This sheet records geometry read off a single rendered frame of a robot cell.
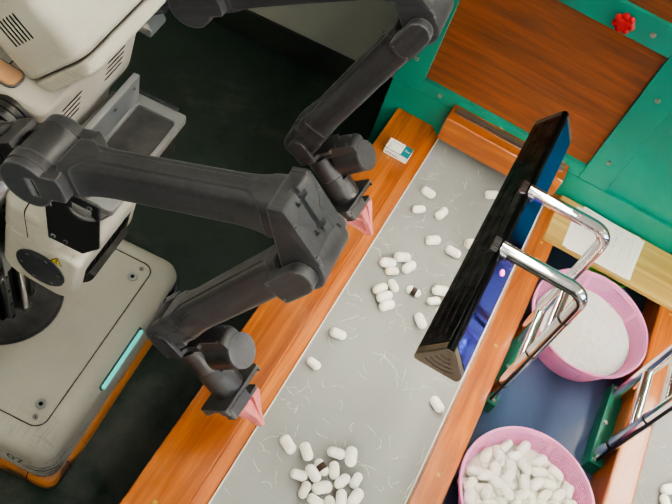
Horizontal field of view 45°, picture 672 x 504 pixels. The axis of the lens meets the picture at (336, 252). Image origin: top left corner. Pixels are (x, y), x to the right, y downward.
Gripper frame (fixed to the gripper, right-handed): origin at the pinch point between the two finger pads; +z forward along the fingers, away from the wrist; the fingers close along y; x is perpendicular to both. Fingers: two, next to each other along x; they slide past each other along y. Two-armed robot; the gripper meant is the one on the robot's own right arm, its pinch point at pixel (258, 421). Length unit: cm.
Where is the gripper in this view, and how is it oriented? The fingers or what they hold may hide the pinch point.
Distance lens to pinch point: 140.6
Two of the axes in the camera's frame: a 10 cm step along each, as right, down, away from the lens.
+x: -7.4, 1.0, 6.6
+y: 4.4, -6.7, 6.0
